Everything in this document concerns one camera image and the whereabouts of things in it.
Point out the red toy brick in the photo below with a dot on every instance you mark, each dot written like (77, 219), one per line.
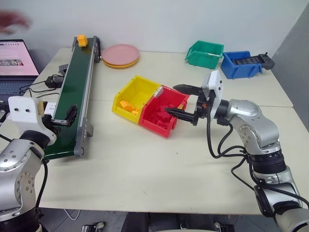
(158, 114)
(166, 121)

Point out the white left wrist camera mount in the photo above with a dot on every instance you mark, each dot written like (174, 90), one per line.
(24, 113)

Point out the open laptop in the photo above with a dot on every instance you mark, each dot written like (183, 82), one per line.
(14, 62)

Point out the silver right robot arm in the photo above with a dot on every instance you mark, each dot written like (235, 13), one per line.
(263, 135)

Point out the green conveyor belt grey frame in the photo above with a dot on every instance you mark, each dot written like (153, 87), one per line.
(72, 96)

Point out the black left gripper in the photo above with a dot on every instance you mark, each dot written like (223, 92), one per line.
(48, 120)

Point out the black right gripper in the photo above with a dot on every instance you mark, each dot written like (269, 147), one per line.
(201, 106)

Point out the pink plate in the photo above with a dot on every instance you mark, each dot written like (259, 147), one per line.
(120, 53)

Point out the white power strip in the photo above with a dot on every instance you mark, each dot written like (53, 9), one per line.
(51, 108)

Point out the yellow toy brick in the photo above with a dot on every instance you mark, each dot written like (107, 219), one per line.
(136, 112)
(131, 108)
(82, 40)

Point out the black power adapter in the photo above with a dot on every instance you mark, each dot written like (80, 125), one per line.
(53, 81)

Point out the blue storage bin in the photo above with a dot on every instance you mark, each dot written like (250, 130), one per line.
(237, 71)

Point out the yellow plate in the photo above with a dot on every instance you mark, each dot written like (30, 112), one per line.
(118, 66)

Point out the grey small ribbed box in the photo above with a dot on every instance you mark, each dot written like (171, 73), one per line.
(63, 68)

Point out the green storage bin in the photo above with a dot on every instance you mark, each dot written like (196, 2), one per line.
(204, 56)

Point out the red storage bin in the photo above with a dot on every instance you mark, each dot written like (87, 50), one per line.
(155, 128)

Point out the orange toy brick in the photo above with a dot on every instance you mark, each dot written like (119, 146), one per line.
(124, 103)

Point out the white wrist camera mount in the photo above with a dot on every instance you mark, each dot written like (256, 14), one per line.
(24, 113)
(214, 82)

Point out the black game controller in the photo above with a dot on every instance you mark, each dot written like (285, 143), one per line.
(264, 60)

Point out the black foot with white wheel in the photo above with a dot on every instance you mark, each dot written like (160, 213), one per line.
(93, 227)
(224, 227)

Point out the white bin label card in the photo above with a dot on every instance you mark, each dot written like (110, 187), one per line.
(159, 92)

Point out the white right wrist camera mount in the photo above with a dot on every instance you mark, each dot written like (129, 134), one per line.
(214, 82)

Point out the person's bare hand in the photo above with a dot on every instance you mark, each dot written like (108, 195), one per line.
(12, 21)

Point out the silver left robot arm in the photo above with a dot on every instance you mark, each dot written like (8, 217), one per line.
(17, 174)

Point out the yellow storage bin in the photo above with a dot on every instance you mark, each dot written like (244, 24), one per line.
(138, 90)

